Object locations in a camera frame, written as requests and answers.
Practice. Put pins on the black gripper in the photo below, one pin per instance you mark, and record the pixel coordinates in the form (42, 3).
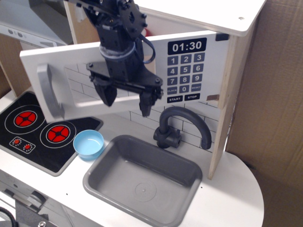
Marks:
(124, 68)

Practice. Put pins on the white toy microwave door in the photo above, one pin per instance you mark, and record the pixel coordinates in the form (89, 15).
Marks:
(78, 81)

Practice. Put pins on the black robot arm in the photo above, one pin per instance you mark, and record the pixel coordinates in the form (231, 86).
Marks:
(119, 25)

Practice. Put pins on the white wooden microwave cabinet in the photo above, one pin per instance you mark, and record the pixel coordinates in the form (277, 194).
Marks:
(234, 17)

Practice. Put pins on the light blue bowl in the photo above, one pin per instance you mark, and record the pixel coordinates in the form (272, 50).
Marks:
(89, 144)

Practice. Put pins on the red white toy cheese wedge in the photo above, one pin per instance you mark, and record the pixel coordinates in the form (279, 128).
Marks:
(146, 33)

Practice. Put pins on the grey toy sink basin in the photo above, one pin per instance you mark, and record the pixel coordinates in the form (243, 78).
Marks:
(143, 180)

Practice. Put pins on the black toy stovetop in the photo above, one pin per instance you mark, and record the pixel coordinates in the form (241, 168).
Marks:
(25, 134)

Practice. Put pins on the grey range hood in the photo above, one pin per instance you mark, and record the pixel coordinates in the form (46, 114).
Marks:
(34, 22)

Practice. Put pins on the grey oven knob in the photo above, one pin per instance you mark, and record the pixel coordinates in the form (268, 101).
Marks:
(36, 199)

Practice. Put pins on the brown cardboard box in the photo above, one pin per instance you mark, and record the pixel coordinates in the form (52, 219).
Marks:
(267, 129)

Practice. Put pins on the grey microwave door handle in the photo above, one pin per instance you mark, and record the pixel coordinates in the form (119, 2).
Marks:
(45, 79)

